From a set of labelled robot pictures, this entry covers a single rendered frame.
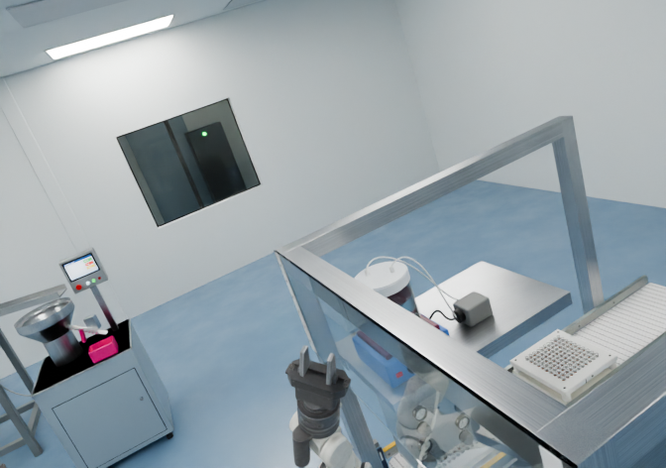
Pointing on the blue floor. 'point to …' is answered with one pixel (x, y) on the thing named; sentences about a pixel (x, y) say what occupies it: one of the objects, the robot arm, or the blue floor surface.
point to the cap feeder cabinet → (105, 401)
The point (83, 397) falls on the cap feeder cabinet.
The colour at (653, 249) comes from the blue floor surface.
